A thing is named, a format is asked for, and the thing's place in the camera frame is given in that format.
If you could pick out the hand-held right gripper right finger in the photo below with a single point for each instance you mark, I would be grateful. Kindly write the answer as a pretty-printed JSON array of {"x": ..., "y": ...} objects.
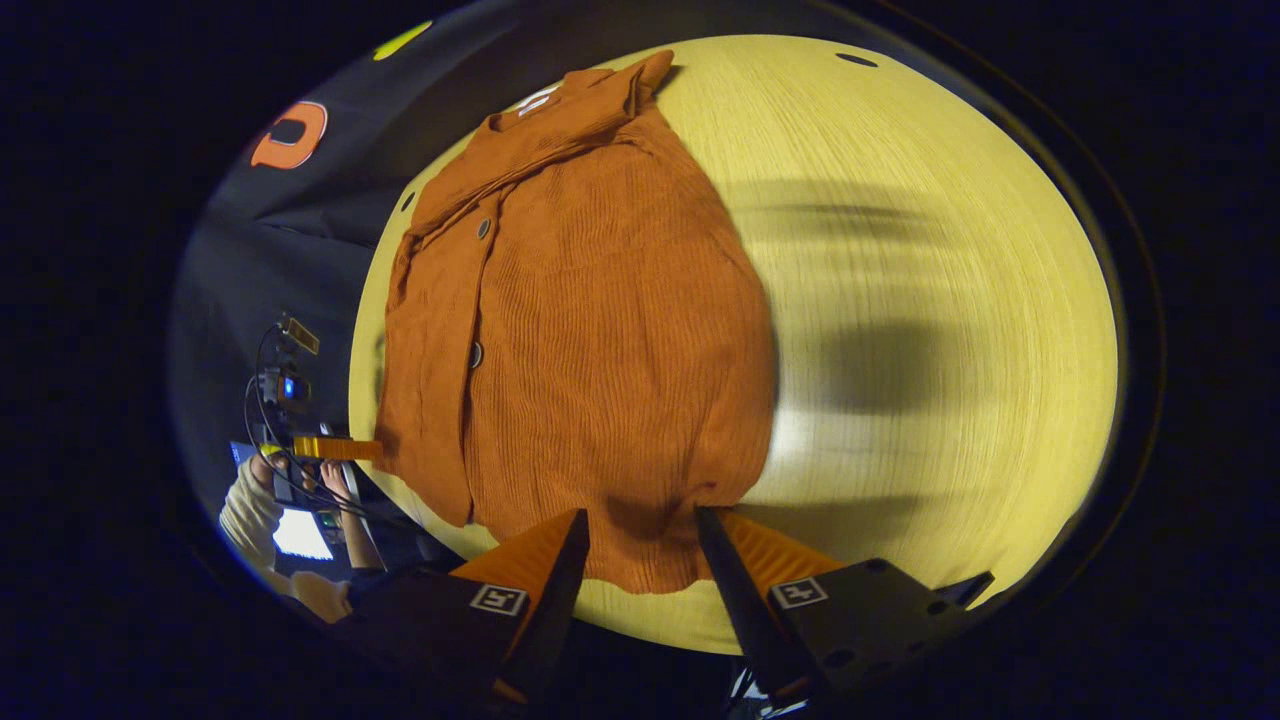
[{"x": 745, "y": 610}]

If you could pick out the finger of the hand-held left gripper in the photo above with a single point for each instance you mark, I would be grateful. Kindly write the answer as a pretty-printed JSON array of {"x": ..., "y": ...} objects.
[{"x": 340, "y": 448}]

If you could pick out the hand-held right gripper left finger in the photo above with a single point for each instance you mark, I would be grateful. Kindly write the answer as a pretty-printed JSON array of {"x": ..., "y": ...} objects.
[{"x": 550, "y": 610}]

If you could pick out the orange knit cardigan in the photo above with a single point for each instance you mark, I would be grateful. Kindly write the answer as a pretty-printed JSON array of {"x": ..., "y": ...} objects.
[{"x": 600, "y": 350}]

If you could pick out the lit computer screen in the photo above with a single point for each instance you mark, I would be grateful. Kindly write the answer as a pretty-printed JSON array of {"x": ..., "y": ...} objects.
[{"x": 302, "y": 535}]

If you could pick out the black backdrop cloth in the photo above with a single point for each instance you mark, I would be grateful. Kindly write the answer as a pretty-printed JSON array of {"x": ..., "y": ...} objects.
[{"x": 290, "y": 260}]

